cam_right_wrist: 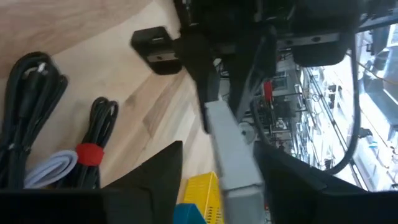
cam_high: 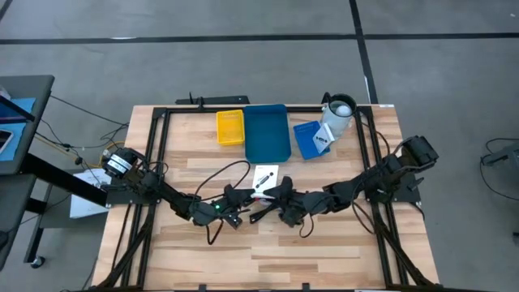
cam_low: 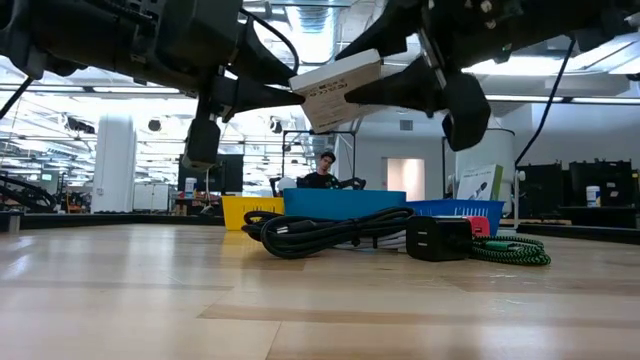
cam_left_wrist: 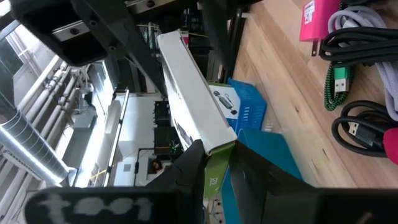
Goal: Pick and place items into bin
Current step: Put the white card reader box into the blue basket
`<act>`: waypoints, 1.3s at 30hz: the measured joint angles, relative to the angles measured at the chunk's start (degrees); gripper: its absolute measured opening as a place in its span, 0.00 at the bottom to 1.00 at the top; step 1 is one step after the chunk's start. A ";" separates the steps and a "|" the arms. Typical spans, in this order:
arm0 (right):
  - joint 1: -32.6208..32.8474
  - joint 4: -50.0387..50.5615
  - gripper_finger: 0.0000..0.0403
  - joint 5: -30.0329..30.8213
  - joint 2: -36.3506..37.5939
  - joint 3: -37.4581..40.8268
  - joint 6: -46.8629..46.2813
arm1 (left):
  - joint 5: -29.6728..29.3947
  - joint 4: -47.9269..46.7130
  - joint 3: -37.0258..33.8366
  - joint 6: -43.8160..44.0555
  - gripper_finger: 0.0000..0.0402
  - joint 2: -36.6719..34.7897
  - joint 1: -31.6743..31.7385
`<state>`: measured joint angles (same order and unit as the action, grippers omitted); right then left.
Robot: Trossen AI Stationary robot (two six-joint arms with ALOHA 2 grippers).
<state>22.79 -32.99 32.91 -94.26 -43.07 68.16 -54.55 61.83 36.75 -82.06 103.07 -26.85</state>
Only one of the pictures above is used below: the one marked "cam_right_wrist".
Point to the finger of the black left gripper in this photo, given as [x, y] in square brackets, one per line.
[248, 71]
[202, 71]

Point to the yellow plastic basket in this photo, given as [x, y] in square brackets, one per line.
[202, 196]

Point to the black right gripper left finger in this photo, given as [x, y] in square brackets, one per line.
[93, 208]

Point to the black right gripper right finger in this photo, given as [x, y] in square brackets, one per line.
[311, 202]

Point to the white cardboard product box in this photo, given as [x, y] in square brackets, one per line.
[233, 155]

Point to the teal plastic bin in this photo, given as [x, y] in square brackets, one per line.
[186, 214]

